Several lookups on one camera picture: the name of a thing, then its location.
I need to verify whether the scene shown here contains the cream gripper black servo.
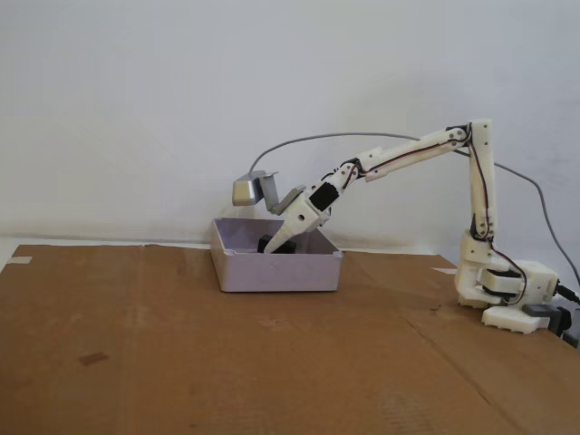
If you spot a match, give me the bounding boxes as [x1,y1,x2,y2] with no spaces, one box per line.
[264,179,342,255]

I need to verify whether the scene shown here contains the black rectangular block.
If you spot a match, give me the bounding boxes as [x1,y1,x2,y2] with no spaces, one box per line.
[257,233,298,254]

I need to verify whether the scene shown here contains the cream robot arm with base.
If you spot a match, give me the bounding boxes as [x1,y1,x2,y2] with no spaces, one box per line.
[319,118,559,337]

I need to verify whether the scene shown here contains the pale plastic open box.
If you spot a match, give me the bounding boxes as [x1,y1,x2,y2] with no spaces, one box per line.
[210,217,342,294]

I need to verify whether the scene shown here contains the grey webcam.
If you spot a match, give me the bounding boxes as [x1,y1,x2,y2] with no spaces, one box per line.
[231,169,268,208]

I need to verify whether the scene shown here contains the brown cardboard sheet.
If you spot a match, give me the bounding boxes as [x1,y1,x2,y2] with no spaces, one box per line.
[0,243,580,435]

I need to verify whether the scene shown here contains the grey table clamp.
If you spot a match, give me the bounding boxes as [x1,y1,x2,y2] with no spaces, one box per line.
[522,303,580,340]

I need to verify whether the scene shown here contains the grey webcam mount bracket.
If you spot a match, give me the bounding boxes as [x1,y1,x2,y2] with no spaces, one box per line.
[253,169,307,217]

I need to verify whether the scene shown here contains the black power cable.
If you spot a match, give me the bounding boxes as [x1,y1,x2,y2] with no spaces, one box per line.
[553,281,580,305]

